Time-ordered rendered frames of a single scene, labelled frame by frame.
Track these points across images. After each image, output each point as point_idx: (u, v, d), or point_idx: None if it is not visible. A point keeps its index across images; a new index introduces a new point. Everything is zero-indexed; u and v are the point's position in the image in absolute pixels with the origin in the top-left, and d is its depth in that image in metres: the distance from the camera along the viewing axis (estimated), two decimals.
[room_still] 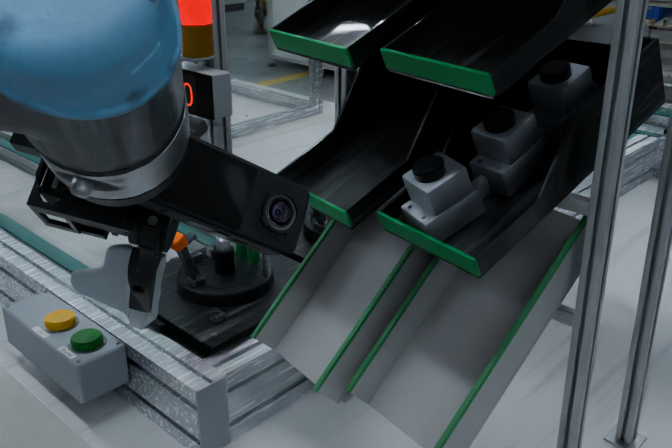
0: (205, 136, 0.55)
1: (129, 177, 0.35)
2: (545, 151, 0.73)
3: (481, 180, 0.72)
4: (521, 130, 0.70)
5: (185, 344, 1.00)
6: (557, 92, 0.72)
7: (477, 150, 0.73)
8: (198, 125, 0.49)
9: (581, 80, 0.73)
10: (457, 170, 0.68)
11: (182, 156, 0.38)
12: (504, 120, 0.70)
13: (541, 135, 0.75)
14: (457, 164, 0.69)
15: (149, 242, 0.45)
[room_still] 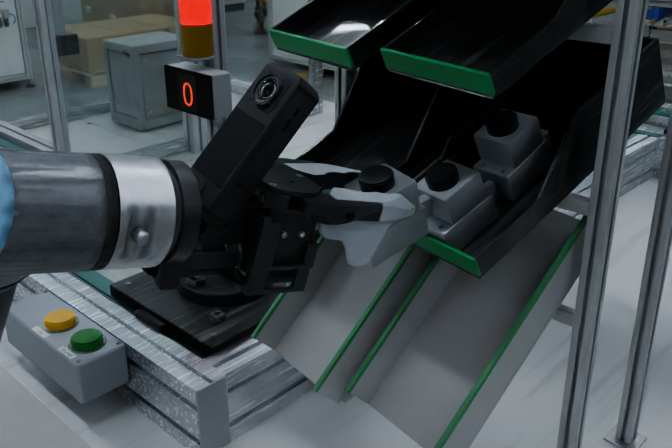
0: (317, 164, 0.63)
1: (130, 200, 0.46)
2: (492, 208, 0.69)
3: (425, 199, 0.66)
4: (464, 189, 0.66)
5: (185, 344, 1.00)
6: (503, 145, 0.69)
7: None
8: None
9: (528, 132, 0.70)
10: (407, 183, 0.62)
11: (160, 162, 0.49)
12: (446, 178, 0.66)
13: (489, 190, 0.71)
14: (407, 177, 0.63)
15: (283, 203, 0.52)
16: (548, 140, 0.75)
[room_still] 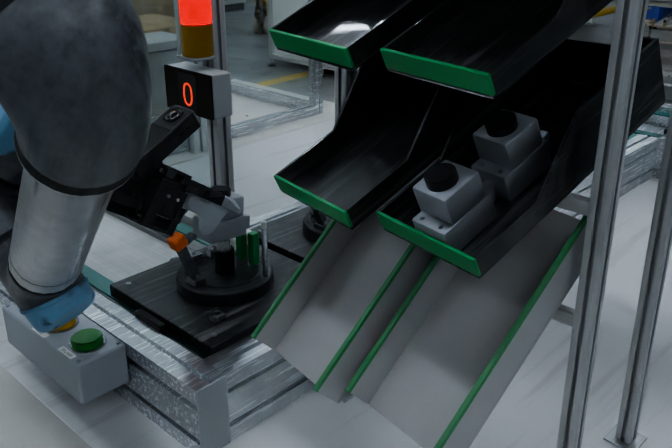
0: None
1: None
2: (491, 208, 0.69)
3: (246, 215, 1.10)
4: (463, 189, 0.66)
5: (185, 344, 1.00)
6: (501, 146, 0.69)
7: (420, 207, 0.70)
8: None
9: (527, 133, 0.70)
10: (238, 196, 1.05)
11: None
12: (445, 178, 0.66)
13: (488, 190, 0.71)
14: (238, 194, 1.06)
15: (172, 174, 0.94)
16: (549, 141, 0.75)
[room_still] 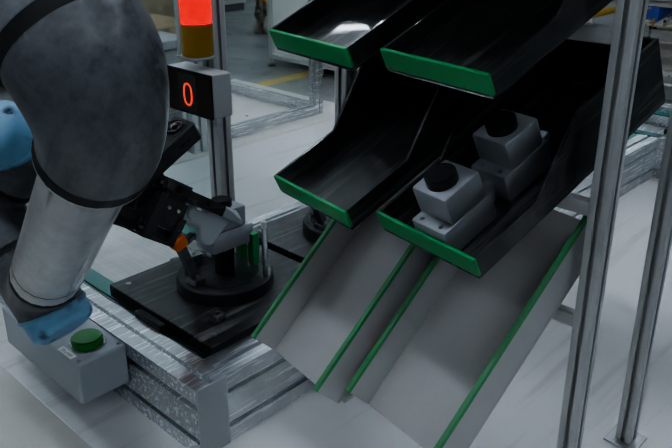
0: None
1: None
2: (491, 208, 0.69)
3: (249, 223, 1.10)
4: (463, 189, 0.66)
5: (185, 344, 1.00)
6: (501, 146, 0.69)
7: (420, 207, 0.70)
8: None
9: (527, 133, 0.70)
10: (239, 205, 1.06)
11: None
12: (445, 178, 0.66)
13: (488, 190, 0.71)
14: (239, 203, 1.07)
15: (173, 186, 0.95)
16: (549, 141, 0.75)
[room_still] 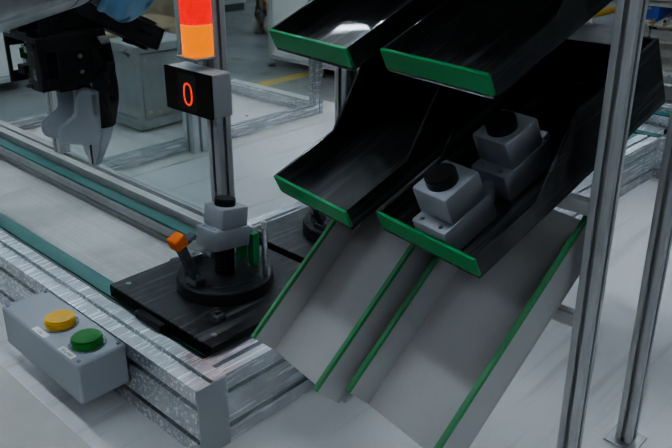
0: None
1: None
2: (491, 208, 0.69)
3: (249, 226, 1.10)
4: (463, 189, 0.66)
5: (185, 344, 1.00)
6: (501, 146, 0.69)
7: (420, 207, 0.70)
8: None
9: (527, 133, 0.70)
10: (242, 206, 1.06)
11: None
12: (445, 178, 0.66)
13: (488, 190, 0.71)
14: (242, 204, 1.07)
15: (105, 41, 0.77)
16: (549, 141, 0.75)
